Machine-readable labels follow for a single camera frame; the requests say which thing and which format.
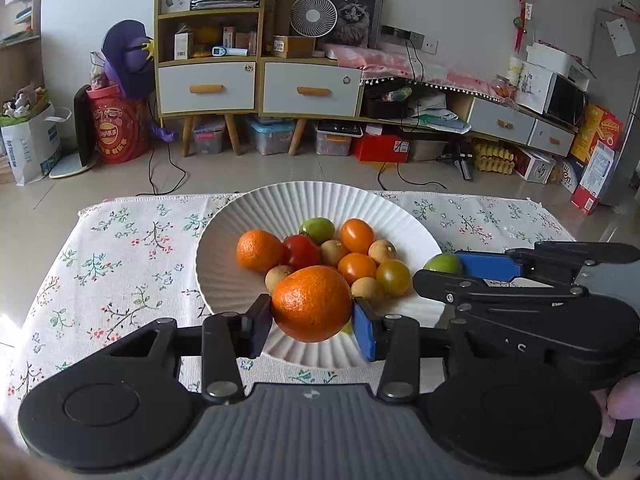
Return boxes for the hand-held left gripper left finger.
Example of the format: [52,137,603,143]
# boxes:
[100,294,273,405]

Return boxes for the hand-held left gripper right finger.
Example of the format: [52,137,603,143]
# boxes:
[352,305,451,403]

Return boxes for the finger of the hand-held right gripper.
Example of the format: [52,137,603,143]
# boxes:
[456,241,640,286]
[412,269,588,311]

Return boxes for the large green tomato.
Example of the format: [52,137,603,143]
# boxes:
[423,253,463,277]

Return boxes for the yellow-green cherry tomato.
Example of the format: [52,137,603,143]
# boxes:
[375,259,412,296]

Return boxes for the longan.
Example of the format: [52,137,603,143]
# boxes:
[265,265,295,295]
[320,239,350,267]
[351,276,385,303]
[368,239,398,266]

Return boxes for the large tangerine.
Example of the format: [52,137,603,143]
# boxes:
[271,265,353,343]

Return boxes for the orange cherry tomato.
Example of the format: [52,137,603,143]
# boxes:
[337,252,377,286]
[339,218,376,254]

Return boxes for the small tangerine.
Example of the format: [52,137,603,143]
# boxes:
[236,229,285,274]

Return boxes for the red cherry tomato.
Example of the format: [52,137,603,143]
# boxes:
[281,234,322,272]

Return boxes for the white ribbed plate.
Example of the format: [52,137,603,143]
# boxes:
[194,180,443,372]

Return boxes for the person's right hand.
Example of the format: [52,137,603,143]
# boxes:
[595,377,640,437]

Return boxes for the yellow egg carton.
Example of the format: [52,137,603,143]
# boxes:
[472,141,518,176]

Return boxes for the small printed carton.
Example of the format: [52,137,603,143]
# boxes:
[515,147,557,183]

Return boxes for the red and white box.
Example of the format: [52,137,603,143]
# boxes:
[571,140,618,216]

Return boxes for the floral tablecloth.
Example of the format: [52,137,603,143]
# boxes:
[0,190,577,431]

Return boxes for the low wooden media stand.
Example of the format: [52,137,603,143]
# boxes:
[362,80,576,158]

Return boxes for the flat red box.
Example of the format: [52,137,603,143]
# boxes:
[356,134,411,163]

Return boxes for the dark lid storage box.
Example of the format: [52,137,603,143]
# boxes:
[315,121,365,157]

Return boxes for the yellow and red box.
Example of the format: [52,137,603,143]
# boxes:
[570,104,625,163]

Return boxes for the white microwave oven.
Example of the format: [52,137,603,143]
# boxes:
[545,74,590,128]

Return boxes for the blue lid storage box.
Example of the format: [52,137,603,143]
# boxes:
[245,116,296,156]

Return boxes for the white printed cardboard box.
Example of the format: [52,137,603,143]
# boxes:
[515,57,556,116]

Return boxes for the low wooden cabinet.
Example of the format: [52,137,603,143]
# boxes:
[259,55,364,156]

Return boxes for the clear storage box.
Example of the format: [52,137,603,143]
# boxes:
[192,117,227,156]

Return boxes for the tall wooden shelf cabinet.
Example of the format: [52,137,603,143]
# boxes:
[153,0,268,157]

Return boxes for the grey refrigerator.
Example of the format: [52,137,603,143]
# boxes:
[590,7,640,206]

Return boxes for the red bucket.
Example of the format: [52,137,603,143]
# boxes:
[86,85,151,165]

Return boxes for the white drawer of low cabinet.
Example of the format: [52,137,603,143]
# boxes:
[263,62,362,117]

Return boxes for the white drawer of tall cabinet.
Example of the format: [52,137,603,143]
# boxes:
[158,62,257,115]

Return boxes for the red hanging ornament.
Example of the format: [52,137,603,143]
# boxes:
[514,0,536,53]

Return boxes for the black panel on white base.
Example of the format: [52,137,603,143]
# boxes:
[50,84,99,179]

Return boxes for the framed cat picture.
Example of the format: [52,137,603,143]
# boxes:
[318,0,386,51]

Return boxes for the brown cardboard box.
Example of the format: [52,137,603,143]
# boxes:
[272,35,316,59]

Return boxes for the white paper bag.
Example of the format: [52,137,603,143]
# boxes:
[0,102,71,186]

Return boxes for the small white desk fan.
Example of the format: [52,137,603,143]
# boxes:
[290,0,338,43]

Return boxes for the purple plush toy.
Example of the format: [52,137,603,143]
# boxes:
[100,19,157,101]

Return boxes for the plush toys in bag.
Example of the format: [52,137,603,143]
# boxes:
[2,85,48,118]

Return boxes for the wooden bookshelf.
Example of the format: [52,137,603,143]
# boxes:
[0,0,46,106]

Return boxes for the wall socket strip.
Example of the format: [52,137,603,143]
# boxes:
[381,25,426,53]

